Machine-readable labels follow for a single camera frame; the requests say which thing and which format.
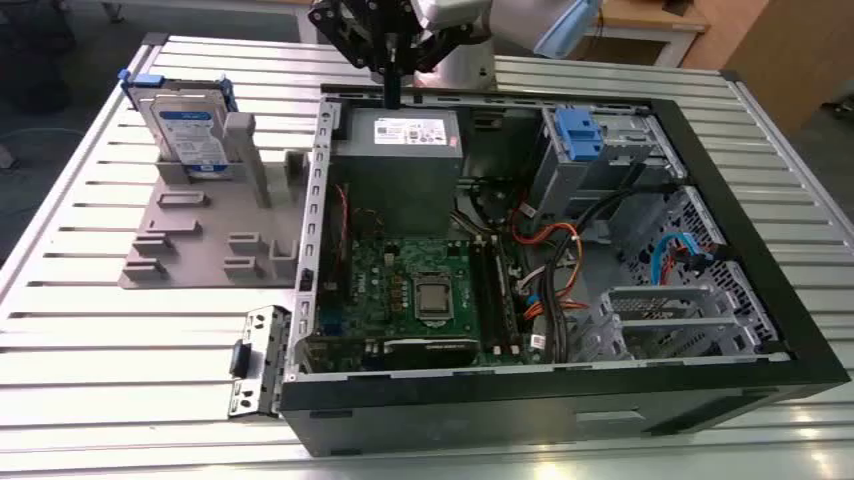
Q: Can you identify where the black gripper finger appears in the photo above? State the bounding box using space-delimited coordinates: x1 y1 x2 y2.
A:
393 22 479 110
307 0 396 110

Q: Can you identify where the hard disk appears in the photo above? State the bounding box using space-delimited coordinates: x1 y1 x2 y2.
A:
117 69 240 181

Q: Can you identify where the blue drive cage latch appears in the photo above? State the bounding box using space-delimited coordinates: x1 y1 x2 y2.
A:
551 109 603 162

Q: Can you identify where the grey power supply unit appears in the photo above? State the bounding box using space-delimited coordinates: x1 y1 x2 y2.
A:
329 107 465 239

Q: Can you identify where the wooden desk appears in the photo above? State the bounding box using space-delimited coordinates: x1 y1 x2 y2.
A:
572 0 708 66

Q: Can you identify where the metal optical drive cage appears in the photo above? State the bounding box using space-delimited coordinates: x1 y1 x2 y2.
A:
532 104 688 216

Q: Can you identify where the green motherboard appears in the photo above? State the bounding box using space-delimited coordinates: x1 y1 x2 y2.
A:
316 237 535 374

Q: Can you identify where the grey parts rack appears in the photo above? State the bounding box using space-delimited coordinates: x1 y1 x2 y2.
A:
117 112 315 290

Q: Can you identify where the black RAM slot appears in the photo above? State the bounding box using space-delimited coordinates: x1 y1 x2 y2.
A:
487 234 524 355
469 234 501 355

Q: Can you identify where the silver CPU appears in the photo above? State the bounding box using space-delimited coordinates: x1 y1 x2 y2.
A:
416 284 455 319

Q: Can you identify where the CPU socket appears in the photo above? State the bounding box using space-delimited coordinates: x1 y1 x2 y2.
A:
407 271 463 330

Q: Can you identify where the wooden cabinet panel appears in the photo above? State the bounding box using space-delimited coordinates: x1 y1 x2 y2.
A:
679 0 854 136

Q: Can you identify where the black graphics card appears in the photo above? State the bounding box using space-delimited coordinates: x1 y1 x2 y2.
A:
372 337 481 369

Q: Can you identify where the black PC case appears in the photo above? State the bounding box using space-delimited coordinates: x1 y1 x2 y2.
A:
276 82 852 459

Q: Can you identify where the white desk frame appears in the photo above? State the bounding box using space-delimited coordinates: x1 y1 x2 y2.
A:
98 0 321 44

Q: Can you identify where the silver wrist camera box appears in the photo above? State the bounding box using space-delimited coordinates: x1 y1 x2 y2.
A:
409 0 495 34

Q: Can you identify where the orange power wire bundle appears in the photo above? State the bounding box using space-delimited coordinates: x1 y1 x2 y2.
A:
509 219 592 321

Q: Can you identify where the blue data wire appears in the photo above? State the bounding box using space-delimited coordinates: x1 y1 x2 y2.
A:
649 232 726 281

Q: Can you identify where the black cable bundle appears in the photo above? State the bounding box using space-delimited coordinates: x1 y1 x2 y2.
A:
536 182 675 364

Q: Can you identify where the metal expansion slot bracket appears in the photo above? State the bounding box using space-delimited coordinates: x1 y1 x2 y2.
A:
225 304 294 419

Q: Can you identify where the black bracket latch handle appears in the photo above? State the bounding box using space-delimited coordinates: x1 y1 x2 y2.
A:
228 339 254 376

